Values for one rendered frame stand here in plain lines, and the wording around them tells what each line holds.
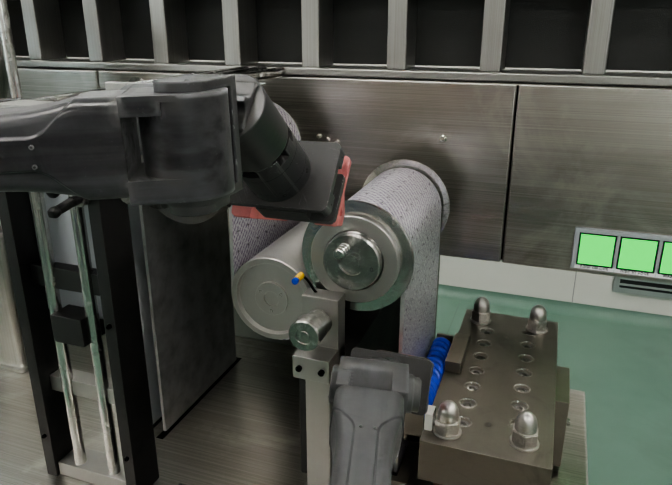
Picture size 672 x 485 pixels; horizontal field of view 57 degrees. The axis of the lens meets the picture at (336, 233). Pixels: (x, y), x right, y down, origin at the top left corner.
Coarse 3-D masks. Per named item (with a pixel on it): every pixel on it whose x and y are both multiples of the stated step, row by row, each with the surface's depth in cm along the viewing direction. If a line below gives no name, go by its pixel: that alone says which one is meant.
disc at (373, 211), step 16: (352, 208) 75; (368, 208) 75; (384, 224) 75; (400, 224) 74; (304, 240) 79; (400, 240) 75; (304, 256) 80; (400, 256) 75; (400, 272) 76; (320, 288) 80; (400, 288) 77; (352, 304) 80; (368, 304) 79; (384, 304) 78
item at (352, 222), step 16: (352, 224) 75; (368, 224) 74; (320, 240) 77; (384, 240) 74; (320, 256) 78; (384, 256) 75; (320, 272) 79; (384, 272) 75; (336, 288) 78; (368, 288) 77; (384, 288) 76
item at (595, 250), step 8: (584, 240) 98; (592, 240) 98; (600, 240) 97; (608, 240) 97; (584, 248) 99; (592, 248) 98; (600, 248) 98; (608, 248) 97; (584, 256) 99; (592, 256) 99; (600, 256) 98; (608, 256) 98; (592, 264) 99; (600, 264) 98; (608, 264) 98
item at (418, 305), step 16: (432, 256) 93; (432, 272) 95; (416, 288) 84; (432, 288) 97; (400, 304) 78; (416, 304) 86; (432, 304) 99; (400, 320) 78; (416, 320) 87; (432, 320) 100; (400, 336) 79; (416, 336) 88; (432, 336) 102; (400, 352) 80; (416, 352) 90
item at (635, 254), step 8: (624, 240) 96; (632, 240) 96; (640, 240) 95; (624, 248) 96; (632, 248) 96; (640, 248) 96; (648, 248) 95; (656, 248) 95; (624, 256) 97; (632, 256) 96; (640, 256) 96; (648, 256) 96; (624, 264) 97; (632, 264) 97; (640, 264) 96; (648, 264) 96
